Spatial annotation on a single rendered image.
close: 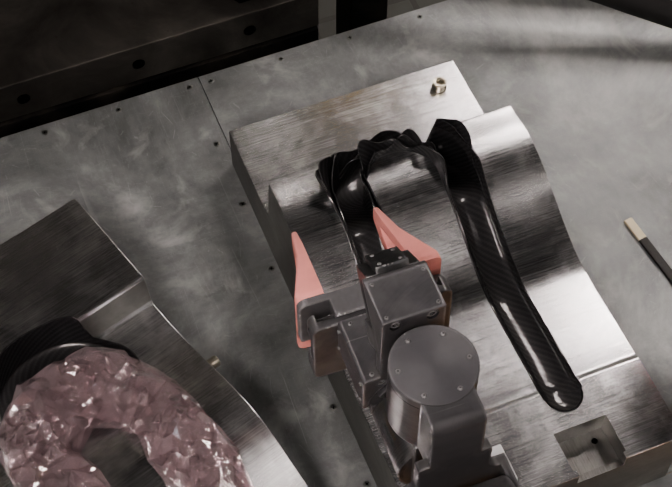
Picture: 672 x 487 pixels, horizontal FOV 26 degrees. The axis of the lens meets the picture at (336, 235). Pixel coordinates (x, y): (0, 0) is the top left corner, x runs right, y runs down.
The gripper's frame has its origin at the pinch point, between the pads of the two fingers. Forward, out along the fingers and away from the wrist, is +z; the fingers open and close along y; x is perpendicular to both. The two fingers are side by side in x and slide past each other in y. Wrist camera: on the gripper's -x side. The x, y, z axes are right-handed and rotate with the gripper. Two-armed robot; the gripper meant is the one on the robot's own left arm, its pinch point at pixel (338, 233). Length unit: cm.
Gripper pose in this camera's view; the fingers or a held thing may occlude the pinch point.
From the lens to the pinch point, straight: 106.6
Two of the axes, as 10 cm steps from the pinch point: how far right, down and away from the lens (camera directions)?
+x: 0.1, 5.6, 8.3
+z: -3.4, -7.8, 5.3
